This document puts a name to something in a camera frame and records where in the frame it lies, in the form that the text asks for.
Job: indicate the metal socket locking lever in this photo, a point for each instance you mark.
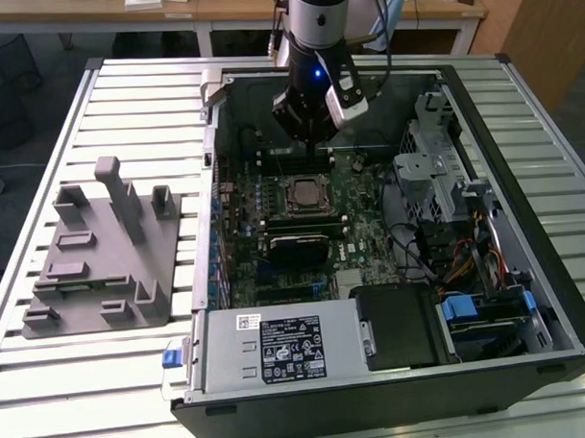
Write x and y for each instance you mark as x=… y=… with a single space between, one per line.
x=281 y=169

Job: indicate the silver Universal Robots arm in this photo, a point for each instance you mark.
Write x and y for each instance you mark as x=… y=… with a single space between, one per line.
x=319 y=16

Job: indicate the CPU socket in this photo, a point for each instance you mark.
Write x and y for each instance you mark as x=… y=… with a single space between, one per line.
x=321 y=213

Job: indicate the black RAM slot bank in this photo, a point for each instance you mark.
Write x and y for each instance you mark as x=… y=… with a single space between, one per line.
x=281 y=162
x=302 y=226

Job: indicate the metal drive cage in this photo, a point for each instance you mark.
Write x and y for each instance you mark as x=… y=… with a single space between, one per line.
x=425 y=176

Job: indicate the small graphics card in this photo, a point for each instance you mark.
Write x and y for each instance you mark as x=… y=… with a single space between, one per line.
x=298 y=250

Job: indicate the green motherboard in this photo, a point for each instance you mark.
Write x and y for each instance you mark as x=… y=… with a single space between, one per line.
x=370 y=235

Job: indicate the silver chipset heatsink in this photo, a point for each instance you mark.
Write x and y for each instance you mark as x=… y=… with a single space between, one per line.
x=348 y=278

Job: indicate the grey parts rack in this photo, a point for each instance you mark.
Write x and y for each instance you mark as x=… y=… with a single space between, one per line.
x=116 y=263

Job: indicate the wooden cabinet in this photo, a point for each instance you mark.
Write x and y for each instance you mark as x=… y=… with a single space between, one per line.
x=545 y=37

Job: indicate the blue disk carrier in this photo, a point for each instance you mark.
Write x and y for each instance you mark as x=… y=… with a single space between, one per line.
x=459 y=309

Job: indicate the grey power supply unit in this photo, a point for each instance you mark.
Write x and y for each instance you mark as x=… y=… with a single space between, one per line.
x=220 y=351

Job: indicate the blue case latch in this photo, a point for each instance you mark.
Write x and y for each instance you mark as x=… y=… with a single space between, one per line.
x=171 y=358

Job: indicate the green RAM stick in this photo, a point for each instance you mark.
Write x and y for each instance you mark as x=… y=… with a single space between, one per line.
x=83 y=285

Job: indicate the metal disk bay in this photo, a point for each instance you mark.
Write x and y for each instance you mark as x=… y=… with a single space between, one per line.
x=493 y=332

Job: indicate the black waste bin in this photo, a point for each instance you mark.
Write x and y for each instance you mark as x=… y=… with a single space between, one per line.
x=9 y=85

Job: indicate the blue bay latch tab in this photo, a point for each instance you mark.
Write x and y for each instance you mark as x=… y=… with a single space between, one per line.
x=529 y=301

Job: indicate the black open PC case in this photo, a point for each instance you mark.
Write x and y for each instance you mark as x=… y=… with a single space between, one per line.
x=328 y=419

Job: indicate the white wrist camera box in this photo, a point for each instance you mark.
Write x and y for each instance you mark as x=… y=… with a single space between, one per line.
x=348 y=101

